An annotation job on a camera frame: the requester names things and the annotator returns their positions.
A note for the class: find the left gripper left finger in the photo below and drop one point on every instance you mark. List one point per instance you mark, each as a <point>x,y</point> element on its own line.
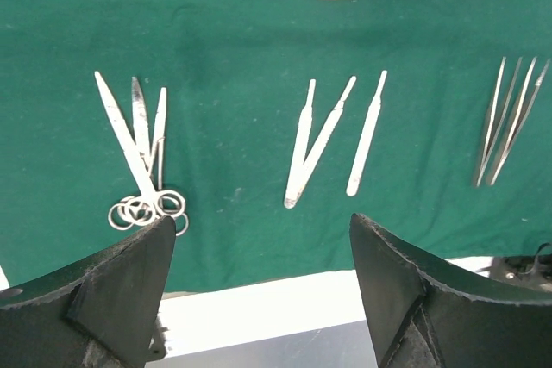
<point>100,311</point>

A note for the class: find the steel scalpel handle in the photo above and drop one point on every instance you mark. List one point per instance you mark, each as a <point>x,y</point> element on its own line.
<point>300,148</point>
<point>366,138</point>
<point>322,139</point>

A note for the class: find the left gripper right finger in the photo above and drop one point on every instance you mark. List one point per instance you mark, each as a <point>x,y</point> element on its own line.
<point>423,311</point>

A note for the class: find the steel scissors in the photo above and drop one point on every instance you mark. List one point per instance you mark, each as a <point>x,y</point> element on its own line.
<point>158,141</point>
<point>116,216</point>
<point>162,202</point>

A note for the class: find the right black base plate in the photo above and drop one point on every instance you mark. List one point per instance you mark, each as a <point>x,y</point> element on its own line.
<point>531,272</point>

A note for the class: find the steel tweezers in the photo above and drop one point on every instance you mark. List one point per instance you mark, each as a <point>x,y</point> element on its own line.
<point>494,120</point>
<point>501,132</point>
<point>518,115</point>

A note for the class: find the green surgical cloth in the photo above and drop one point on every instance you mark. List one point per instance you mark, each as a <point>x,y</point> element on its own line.
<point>237,74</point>

